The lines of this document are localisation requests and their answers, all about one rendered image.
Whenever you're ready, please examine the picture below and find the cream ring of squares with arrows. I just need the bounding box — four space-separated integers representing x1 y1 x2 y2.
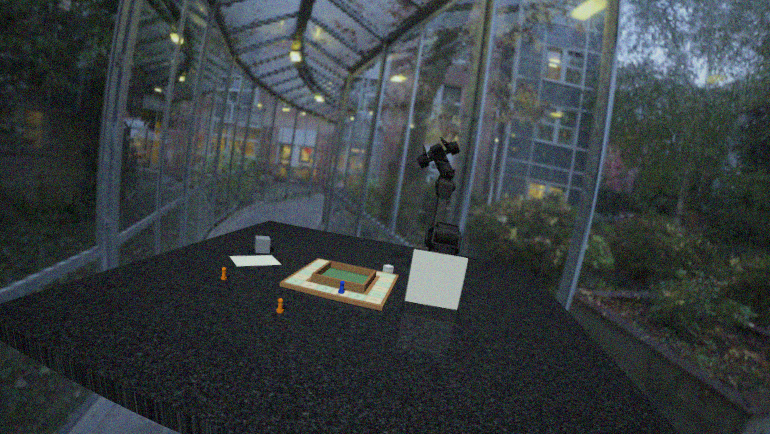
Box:
284 259 396 305

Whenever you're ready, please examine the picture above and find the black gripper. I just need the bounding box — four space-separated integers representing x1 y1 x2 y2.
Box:
417 137 460 169

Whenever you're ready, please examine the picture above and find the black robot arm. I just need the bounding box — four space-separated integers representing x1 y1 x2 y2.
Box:
425 143 463 256

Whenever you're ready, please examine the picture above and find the white rectangular sheet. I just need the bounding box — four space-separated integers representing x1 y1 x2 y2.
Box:
230 255 282 267

